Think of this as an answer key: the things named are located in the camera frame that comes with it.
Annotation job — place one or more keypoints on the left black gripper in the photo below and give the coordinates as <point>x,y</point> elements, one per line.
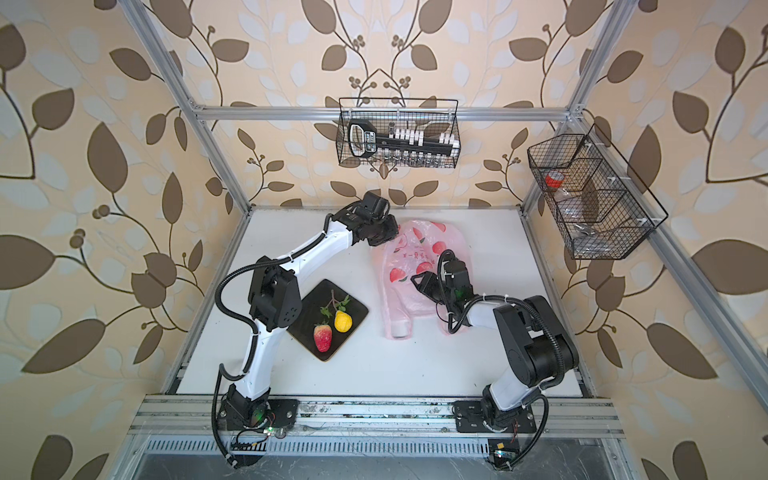
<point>393,229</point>

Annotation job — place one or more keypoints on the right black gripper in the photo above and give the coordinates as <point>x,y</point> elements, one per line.
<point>426,283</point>

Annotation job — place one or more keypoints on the small yellow fake lemon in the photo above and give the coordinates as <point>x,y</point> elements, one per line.
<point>336,310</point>

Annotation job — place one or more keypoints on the red fake strawberry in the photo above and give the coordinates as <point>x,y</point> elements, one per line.
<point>322,336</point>

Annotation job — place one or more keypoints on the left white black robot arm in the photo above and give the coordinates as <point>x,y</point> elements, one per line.
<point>275,301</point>

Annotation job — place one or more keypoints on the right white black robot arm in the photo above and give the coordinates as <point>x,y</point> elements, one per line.
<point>538,349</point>

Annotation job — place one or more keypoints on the black tool set in basket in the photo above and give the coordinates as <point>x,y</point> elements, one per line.
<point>407,145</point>

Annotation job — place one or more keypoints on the dark square plate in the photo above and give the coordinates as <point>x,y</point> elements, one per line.
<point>302,329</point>

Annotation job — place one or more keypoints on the red capped item in basket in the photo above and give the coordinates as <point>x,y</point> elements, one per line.
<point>554,180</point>

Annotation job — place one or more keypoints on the back black wire basket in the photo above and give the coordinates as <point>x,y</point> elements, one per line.
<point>432,114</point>

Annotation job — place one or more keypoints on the black wire basket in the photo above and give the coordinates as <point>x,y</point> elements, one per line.
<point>432,114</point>
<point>604,209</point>

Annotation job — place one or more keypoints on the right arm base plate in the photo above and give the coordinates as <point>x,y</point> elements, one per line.
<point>481,416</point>

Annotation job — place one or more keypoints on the right black wire basket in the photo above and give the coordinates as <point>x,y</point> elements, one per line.
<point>604,209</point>

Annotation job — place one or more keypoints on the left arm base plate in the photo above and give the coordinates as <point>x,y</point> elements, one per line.
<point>270,417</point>

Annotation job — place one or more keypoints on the aluminium front rail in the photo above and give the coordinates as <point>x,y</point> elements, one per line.
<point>377,416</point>

